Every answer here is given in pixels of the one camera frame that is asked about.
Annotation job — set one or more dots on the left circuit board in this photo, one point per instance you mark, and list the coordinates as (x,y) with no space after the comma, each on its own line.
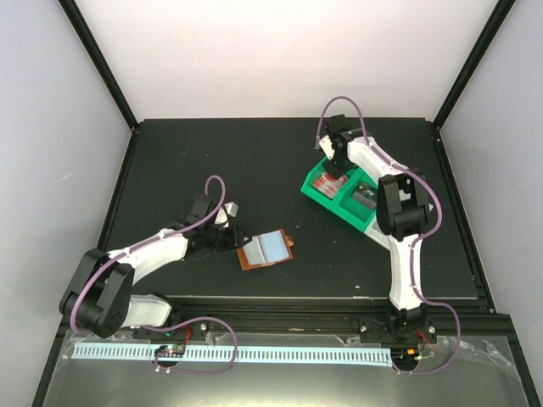
(170,351)

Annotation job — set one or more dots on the brown leather card holder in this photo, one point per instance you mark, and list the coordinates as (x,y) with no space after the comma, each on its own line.
(266,249)

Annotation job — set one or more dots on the black frame post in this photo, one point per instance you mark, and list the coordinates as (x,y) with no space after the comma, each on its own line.
(480,47)
(88,41)

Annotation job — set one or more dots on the white slotted cable duct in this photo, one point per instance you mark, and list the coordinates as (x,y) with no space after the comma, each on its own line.
(240,354)

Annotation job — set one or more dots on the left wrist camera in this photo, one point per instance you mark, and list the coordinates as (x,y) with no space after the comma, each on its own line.
(227,212)

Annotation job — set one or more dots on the circuit board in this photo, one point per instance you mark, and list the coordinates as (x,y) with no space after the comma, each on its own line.
(170,351)
(414,354)

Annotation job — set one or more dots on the right black frame post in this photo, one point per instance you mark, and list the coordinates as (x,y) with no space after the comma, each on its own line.
(480,47)

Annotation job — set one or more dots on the green bin with black cards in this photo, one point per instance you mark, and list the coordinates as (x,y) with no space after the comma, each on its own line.
(347,208)

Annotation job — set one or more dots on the green bin with red cards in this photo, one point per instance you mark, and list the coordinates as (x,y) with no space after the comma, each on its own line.
(310,192)

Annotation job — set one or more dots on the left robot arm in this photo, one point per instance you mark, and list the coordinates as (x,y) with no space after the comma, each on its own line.
(99,297)

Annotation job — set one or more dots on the right circuit board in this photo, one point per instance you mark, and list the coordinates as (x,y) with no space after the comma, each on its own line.
(414,354)

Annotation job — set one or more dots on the black card stack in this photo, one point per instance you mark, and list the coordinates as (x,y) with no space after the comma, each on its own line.
(366,195)

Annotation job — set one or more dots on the white bin with blue cards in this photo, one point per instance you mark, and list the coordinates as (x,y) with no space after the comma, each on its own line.
(373,232)

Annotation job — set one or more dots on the left black frame post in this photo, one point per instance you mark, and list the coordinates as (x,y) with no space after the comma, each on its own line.
(88,41)

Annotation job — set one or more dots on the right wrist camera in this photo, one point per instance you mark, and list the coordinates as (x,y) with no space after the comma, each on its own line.
(325,144)

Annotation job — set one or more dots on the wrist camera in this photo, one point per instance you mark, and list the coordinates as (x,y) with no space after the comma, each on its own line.
(325,144)
(227,212)

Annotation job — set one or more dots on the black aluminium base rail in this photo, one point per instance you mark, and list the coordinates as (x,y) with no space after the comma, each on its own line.
(367,322)

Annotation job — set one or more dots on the red card stack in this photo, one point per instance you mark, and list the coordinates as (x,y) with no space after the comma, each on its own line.
(327,186)

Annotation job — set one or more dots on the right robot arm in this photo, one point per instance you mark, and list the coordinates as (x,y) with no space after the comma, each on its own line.
(402,216)

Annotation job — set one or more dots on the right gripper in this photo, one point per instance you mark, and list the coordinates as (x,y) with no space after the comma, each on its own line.
(334,171)

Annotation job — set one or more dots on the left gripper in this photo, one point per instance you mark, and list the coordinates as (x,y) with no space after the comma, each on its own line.
(236,240)

